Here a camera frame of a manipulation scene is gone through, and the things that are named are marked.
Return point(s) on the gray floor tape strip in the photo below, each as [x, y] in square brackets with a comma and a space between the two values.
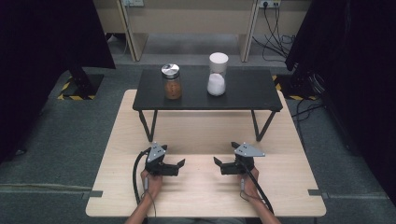
[317, 193]
[93, 194]

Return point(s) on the glass spice jar silver lid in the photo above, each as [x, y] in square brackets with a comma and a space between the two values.
[172, 84]

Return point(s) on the black curtain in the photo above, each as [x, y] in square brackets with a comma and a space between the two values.
[358, 77]
[40, 62]

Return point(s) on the person's left hand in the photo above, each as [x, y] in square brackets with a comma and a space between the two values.
[152, 186]

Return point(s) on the white wall socket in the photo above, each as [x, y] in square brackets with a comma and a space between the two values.
[134, 2]
[269, 3]

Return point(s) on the black stand base striped tape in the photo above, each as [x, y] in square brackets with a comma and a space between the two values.
[82, 85]
[295, 87]

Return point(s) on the beige desk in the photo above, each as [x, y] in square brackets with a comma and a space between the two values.
[186, 18]

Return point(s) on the white salt jar white lid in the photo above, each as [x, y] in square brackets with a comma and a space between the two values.
[217, 77]

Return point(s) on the black metal shelf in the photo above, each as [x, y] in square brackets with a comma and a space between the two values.
[249, 90]

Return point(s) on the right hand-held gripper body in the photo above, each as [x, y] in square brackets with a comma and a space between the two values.
[247, 151]

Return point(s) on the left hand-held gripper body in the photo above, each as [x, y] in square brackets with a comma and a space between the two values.
[155, 155]

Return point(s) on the person's right hand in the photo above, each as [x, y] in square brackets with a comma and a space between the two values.
[249, 186]

